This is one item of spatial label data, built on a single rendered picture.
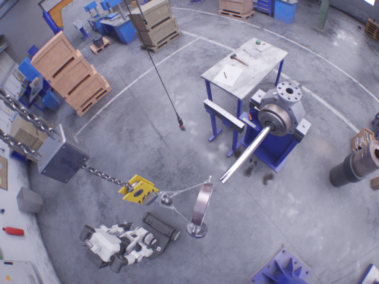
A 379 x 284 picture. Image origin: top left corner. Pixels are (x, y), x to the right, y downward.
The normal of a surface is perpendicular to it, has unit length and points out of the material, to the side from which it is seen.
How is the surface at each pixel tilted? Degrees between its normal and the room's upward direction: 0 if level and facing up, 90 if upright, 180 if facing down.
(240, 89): 0
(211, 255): 0
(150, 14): 90
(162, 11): 90
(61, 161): 90
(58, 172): 90
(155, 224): 0
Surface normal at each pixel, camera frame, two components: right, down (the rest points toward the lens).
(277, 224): -0.20, -0.43
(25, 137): 0.62, 0.64
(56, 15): 0.18, 0.87
